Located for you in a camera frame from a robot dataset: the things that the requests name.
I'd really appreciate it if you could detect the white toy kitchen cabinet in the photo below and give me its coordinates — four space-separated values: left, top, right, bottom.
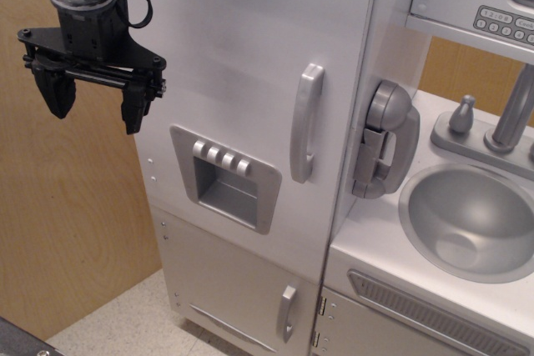
315 0 533 355

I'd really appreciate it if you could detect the white toy microwave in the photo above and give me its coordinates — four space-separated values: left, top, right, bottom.
406 0 533 64

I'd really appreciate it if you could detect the white fridge door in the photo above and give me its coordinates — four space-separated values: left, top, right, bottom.
128 0 373 283

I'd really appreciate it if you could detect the white lower freezer door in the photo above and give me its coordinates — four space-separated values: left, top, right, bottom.
150 207 319 355

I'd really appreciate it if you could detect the grey toy telephone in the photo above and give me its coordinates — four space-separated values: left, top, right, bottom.
352 80 421 199

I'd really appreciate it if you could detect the brass upper hinge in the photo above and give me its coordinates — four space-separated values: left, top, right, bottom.
318 296 326 316

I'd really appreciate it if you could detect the brass hinge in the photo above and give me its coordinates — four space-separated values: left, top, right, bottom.
318 296 326 316
312 331 320 348

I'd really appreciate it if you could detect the silver door handle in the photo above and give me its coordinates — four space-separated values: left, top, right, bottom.
290 63 325 183
276 285 297 343

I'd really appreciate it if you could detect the grey oven vent panel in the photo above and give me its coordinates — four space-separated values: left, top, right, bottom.
347 270 531 355

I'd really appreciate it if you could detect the silver toy sink basin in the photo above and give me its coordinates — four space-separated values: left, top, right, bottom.
399 164 533 283

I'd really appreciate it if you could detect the silver ice dispenser panel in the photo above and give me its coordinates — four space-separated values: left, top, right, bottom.
169 125 282 235

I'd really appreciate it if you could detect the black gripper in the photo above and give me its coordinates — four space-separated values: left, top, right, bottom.
18 0 166 135

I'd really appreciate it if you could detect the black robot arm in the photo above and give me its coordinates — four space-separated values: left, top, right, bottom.
18 0 166 134

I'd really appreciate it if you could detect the silver faucet assembly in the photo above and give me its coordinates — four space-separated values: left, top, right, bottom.
431 64 533 179

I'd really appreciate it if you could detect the black equipment corner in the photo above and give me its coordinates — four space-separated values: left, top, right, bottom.
1 318 63 356

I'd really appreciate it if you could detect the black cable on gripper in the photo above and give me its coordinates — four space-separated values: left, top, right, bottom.
116 0 152 29

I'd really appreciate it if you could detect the brass lower hinge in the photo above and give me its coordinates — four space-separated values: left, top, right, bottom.
312 331 320 348

